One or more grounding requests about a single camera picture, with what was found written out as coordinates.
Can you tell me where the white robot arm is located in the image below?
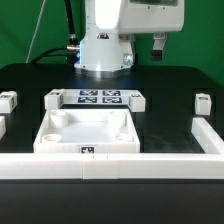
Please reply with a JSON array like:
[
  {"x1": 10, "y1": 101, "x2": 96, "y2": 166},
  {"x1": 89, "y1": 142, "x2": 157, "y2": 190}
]
[{"x1": 75, "y1": 0, "x2": 185, "y2": 78}]

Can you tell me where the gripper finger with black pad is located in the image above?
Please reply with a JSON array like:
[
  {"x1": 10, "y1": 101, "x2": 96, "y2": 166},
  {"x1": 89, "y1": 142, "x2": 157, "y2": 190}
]
[{"x1": 150, "y1": 33, "x2": 167, "y2": 62}]

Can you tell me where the white square table top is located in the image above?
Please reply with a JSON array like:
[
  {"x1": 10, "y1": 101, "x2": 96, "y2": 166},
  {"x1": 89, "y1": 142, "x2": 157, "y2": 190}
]
[{"x1": 33, "y1": 109, "x2": 140, "y2": 154}]

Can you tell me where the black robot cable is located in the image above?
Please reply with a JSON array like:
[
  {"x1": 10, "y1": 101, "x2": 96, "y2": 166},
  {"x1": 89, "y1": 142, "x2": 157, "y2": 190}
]
[{"x1": 30, "y1": 0, "x2": 82, "y2": 64}]

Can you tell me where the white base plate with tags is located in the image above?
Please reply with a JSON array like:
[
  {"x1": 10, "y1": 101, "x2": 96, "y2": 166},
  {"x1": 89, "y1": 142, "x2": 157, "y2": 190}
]
[{"x1": 44, "y1": 89, "x2": 146, "y2": 112}]

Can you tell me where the white thin cable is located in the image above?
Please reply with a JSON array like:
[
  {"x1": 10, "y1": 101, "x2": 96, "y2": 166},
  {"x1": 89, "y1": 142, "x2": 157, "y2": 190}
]
[{"x1": 25, "y1": 0, "x2": 48, "y2": 64}]

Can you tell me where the white U-shaped obstacle fence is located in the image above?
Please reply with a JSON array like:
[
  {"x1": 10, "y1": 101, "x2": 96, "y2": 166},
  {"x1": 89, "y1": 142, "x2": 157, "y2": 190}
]
[{"x1": 0, "y1": 118, "x2": 224, "y2": 179}]

